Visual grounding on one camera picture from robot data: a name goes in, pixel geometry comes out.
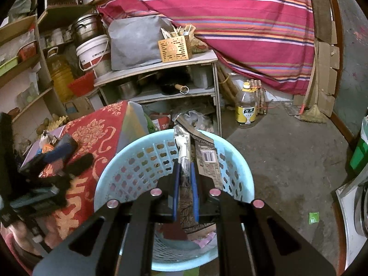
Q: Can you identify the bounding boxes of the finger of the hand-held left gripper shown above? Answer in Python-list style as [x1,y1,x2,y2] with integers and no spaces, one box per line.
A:
[9,153,95,212]
[19,134,79,173]

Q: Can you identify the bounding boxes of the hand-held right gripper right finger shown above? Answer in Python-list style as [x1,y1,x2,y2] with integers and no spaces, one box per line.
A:
[190,161,337,276]

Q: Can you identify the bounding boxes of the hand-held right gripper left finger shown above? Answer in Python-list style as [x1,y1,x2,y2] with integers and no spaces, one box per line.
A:
[32,161,181,276]

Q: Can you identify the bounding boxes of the orange clear plastic bag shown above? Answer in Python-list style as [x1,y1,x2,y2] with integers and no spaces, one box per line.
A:
[39,132,66,179]

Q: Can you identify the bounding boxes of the black white printed snack bag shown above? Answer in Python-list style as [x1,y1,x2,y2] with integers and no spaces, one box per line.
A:
[173,125,222,240]

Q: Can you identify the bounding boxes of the light blue plastic basket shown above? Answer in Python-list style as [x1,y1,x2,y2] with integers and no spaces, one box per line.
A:
[93,129,255,272]

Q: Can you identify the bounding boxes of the egg carton tray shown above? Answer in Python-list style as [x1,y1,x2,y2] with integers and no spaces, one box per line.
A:
[46,115,69,130]

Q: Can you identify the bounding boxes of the red gold patterned towel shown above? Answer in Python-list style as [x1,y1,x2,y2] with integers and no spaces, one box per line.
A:
[37,101,130,248]

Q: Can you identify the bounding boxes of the brown cardboard box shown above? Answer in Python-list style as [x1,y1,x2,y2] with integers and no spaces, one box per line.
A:
[63,98,95,120]

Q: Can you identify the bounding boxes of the pile of plastic bags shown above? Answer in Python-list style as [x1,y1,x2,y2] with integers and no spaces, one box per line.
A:
[144,108,215,134]

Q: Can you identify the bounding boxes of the yellow oil jug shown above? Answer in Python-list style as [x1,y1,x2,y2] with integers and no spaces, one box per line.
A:
[46,47,75,102]

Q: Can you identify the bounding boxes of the green plastic tray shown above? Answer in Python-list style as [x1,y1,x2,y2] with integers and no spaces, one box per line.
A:
[0,56,19,74]

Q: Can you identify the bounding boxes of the clear bottle yellow label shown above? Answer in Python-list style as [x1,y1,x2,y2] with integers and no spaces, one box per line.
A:
[235,81,258,129]

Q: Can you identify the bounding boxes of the small steel pot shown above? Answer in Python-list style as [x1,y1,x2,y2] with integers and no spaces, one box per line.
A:
[116,80,141,100]

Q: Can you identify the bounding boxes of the small red basket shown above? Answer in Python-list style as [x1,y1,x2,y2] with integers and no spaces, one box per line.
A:
[17,41,38,61]

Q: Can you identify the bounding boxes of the white plastic bucket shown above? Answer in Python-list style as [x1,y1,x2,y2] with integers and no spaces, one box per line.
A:
[75,34,111,71]

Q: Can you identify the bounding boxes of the bundle of wooden sticks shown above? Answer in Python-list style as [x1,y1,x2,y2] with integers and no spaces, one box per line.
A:
[250,79,273,115]

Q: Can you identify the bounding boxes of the white plastic jar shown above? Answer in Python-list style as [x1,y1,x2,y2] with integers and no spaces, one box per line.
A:
[52,29,64,46]

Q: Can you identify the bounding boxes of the white low cabinet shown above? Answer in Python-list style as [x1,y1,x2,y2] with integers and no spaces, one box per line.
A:
[93,49,223,138]

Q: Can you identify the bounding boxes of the wooden shelf unit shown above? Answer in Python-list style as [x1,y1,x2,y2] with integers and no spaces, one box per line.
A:
[0,0,100,130]

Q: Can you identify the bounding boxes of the large steel pot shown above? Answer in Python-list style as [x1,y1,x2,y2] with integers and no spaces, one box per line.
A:
[70,13,105,45]

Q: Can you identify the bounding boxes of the grey fabric cover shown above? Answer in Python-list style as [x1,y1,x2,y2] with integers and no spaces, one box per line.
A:
[108,15,173,71]

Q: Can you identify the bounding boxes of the bamboo utensil holder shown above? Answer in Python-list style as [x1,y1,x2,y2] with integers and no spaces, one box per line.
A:
[158,36,193,63]

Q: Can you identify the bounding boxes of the patterned cloth mitt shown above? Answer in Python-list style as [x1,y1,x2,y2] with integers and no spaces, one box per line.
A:
[191,36,207,54]

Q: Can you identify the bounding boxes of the white appliance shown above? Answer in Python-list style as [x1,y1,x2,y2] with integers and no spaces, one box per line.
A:
[335,178,368,275]

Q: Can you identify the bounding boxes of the bundle of chopsticks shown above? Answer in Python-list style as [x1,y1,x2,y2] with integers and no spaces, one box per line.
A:
[160,24,196,39]

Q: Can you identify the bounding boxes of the green container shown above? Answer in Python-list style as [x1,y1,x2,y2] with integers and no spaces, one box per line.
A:
[349,116,368,176]

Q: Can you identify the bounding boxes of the red striped cloth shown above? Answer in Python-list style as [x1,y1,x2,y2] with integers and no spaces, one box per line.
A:
[85,0,317,95]

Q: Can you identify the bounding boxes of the pan with wooden handle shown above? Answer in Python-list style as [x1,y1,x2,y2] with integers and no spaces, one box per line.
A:
[159,82,189,95]

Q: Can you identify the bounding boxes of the cardboard wall panels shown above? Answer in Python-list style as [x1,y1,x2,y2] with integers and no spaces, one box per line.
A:
[312,0,341,110]

